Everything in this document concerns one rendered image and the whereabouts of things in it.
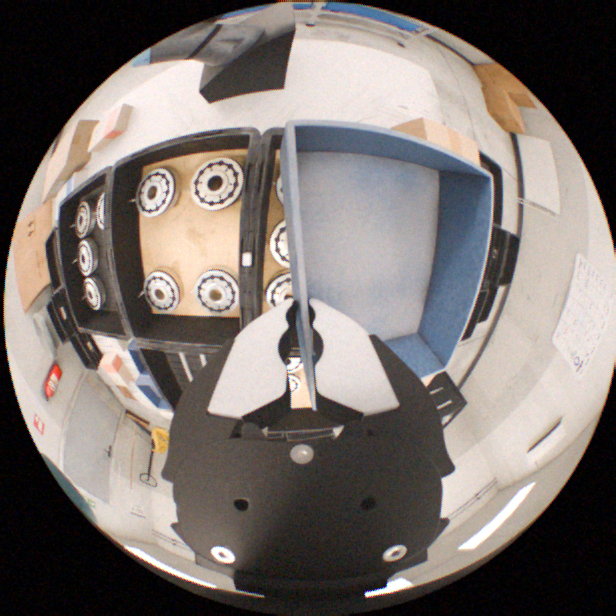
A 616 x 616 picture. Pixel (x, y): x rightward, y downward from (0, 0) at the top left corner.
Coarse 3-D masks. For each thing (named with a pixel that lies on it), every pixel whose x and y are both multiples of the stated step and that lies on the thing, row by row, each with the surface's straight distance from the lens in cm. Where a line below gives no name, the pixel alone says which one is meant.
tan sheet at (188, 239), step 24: (144, 168) 51; (168, 168) 47; (192, 168) 44; (144, 216) 50; (168, 216) 46; (192, 216) 44; (216, 216) 42; (144, 240) 51; (168, 240) 47; (192, 240) 44; (216, 240) 43; (144, 264) 52; (168, 264) 48; (192, 264) 46; (216, 264) 44; (192, 288) 48; (192, 312) 51
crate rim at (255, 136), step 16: (224, 128) 33; (240, 128) 33; (256, 128) 32; (160, 144) 38; (176, 144) 36; (256, 144) 31; (128, 160) 42; (256, 160) 31; (112, 176) 45; (112, 192) 44; (112, 208) 44; (112, 224) 44; (240, 224) 31; (112, 240) 44; (240, 240) 31; (112, 256) 45; (240, 256) 32; (112, 272) 46; (240, 272) 33; (240, 288) 34; (240, 304) 35; (128, 320) 49; (240, 320) 37
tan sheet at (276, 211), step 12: (276, 156) 41; (276, 168) 40; (276, 180) 40; (276, 204) 40; (276, 216) 40; (264, 264) 42; (276, 264) 42; (264, 276) 43; (264, 288) 45; (264, 312) 48
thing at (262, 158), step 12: (264, 132) 32; (276, 132) 32; (264, 144) 31; (264, 156) 31; (264, 168) 30; (264, 180) 31; (252, 192) 30; (252, 204) 30; (252, 216) 30; (252, 228) 31; (252, 240) 31; (252, 252) 31; (252, 264) 33; (252, 276) 33; (252, 288) 34; (252, 300) 35; (252, 312) 37
